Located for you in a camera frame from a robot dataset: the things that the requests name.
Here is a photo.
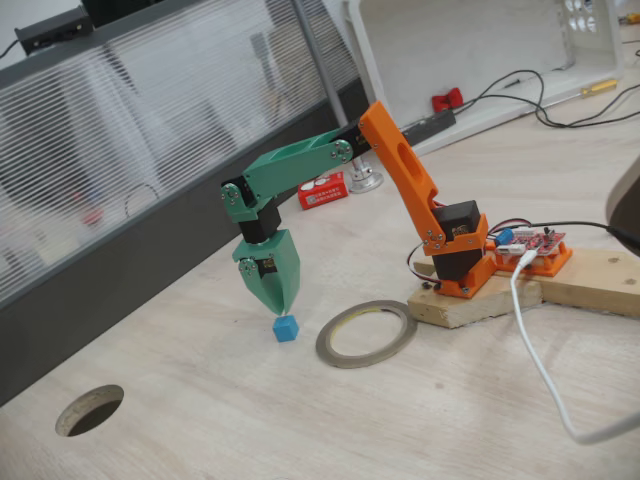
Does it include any red controller board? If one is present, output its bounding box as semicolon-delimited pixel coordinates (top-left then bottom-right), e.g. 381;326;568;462
492;227;569;260

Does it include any silver metal pole foot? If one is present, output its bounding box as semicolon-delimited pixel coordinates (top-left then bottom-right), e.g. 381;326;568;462
348;158;384;195

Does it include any black hub box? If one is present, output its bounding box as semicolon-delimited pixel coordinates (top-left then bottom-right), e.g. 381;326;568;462
13;4;94;55

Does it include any orange board mount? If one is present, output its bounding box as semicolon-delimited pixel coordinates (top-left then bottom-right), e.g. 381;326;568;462
492;239;574;279

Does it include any yellow handled screwdriver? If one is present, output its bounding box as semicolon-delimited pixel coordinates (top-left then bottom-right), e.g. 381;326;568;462
549;78;620;106

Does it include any wooden base block with screws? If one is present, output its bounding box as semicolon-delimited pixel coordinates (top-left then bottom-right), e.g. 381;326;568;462
407;272;545;330

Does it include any pale wooden plank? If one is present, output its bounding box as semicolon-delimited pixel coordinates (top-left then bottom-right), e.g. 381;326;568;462
537;247;640;319

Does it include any grey ring of tape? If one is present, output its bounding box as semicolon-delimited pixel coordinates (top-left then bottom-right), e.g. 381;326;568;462
314;299;419;370

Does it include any grey rounded device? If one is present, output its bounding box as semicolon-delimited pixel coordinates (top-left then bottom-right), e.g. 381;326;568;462
604;154;640;251

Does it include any frosted desk partition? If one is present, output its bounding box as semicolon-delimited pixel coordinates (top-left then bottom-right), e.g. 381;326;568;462
0;0;371;407

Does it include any small blue cube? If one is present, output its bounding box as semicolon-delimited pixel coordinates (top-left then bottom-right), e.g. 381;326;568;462
272;314;300;345

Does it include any grey metal pole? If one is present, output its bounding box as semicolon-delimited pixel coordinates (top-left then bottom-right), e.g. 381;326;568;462
292;0;351;129

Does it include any red clamp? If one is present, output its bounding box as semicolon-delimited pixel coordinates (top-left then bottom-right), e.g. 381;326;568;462
431;87;464;114

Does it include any white usb cable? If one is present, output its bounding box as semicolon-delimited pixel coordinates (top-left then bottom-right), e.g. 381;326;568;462
508;249;640;446

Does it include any black power cable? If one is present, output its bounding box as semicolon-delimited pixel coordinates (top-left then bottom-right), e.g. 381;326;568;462
524;219;640;254

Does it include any black bar shaped device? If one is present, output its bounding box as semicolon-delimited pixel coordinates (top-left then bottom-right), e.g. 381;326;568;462
399;108;457;146

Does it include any small red carton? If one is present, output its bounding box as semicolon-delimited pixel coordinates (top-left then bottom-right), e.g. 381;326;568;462
297;171;349;211

